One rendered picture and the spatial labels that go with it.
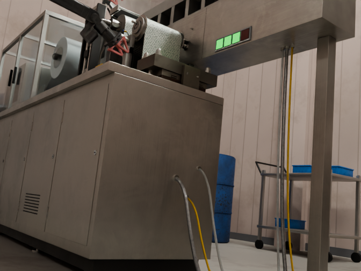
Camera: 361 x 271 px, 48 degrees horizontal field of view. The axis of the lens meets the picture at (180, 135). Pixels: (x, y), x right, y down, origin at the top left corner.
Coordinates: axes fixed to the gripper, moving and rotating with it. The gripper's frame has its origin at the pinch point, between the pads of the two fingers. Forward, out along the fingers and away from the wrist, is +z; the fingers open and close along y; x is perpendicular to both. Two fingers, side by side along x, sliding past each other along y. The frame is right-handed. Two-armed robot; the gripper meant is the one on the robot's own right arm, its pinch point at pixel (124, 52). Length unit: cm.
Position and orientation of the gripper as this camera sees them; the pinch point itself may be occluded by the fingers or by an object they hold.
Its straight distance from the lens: 207.6
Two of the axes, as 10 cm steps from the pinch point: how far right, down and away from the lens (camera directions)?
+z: 6.3, 6.6, 4.2
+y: 6.2, -0.9, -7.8
